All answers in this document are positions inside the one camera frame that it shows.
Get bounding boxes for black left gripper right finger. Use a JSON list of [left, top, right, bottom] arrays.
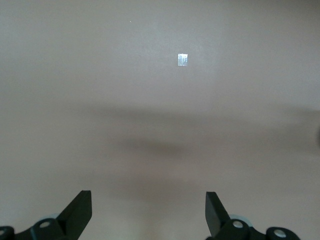
[[205, 191, 254, 240]]

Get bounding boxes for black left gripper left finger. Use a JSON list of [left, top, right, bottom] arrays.
[[27, 190, 93, 240]]

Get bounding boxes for small clear tape piece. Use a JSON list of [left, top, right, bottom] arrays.
[[177, 53, 189, 68]]

